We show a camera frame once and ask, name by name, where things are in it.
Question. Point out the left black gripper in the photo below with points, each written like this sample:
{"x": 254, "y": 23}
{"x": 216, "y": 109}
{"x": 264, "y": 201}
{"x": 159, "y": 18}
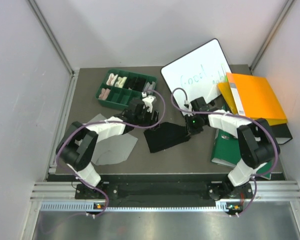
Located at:
{"x": 154, "y": 117}

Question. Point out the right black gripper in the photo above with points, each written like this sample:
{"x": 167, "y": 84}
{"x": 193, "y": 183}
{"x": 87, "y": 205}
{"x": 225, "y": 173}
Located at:
{"x": 190, "y": 130}

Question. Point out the black underwear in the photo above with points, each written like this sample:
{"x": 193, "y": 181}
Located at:
{"x": 165, "y": 136}
{"x": 135, "y": 84}

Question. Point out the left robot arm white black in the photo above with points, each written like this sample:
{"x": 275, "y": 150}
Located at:
{"x": 78, "y": 143}

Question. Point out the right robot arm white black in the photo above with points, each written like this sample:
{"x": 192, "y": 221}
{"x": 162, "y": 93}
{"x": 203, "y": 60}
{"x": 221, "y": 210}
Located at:
{"x": 256, "y": 141}

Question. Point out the black rolled underwear in tray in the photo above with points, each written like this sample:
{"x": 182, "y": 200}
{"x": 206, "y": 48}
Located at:
{"x": 135, "y": 84}

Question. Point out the grey underwear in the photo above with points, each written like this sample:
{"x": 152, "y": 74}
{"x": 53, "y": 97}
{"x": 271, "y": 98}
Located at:
{"x": 113, "y": 150}

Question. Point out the grey rolled socks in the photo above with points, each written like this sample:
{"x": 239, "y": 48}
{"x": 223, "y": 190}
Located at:
{"x": 149, "y": 86}

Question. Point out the green compartment tray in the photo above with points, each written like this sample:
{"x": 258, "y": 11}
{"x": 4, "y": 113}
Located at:
{"x": 119, "y": 98}

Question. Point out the cream rolled socks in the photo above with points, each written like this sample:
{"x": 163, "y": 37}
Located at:
{"x": 120, "y": 82}

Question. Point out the pink rolled socks bottom-left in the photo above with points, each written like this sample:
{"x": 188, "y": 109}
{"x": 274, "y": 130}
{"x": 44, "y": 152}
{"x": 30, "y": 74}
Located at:
{"x": 104, "y": 94}

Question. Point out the green binder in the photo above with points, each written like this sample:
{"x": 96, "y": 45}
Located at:
{"x": 226, "y": 150}

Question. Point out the pink rolled socks top-left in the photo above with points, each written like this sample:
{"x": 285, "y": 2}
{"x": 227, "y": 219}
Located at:
{"x": 111, "y": 79}

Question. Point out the orange binder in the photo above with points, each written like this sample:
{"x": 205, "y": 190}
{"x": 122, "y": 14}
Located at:
{"x": 252, "y": 97}

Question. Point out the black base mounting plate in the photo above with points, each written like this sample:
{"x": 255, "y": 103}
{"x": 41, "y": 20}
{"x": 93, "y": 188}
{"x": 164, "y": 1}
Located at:
{"x": 210, "y": 191}

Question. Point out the black binder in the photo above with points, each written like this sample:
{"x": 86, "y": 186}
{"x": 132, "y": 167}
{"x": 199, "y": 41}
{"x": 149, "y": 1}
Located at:
{"x": 281, "y": 132}

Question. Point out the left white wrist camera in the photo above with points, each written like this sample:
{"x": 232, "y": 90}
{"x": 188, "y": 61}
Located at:
{"x": 149, "y": 101}

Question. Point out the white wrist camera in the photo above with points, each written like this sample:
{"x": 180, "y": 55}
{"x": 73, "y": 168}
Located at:
{"x": 149, "y": 101}
{"x": 186, "y": 103}

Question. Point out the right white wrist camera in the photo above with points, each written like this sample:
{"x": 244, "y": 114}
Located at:
{"x": 186, "y": 103}

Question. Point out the white whiteboard black frame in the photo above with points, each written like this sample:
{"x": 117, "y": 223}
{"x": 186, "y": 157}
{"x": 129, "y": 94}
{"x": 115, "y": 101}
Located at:
{"x": 197, "y": 73}

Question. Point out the white slotted cable duct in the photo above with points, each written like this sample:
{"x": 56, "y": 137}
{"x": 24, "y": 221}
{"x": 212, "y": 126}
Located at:
{"x": 54, "y": 206}

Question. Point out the aluminium frame rail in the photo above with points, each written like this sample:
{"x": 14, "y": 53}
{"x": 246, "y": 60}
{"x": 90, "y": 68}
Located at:
{"x": 50, "y": 35}

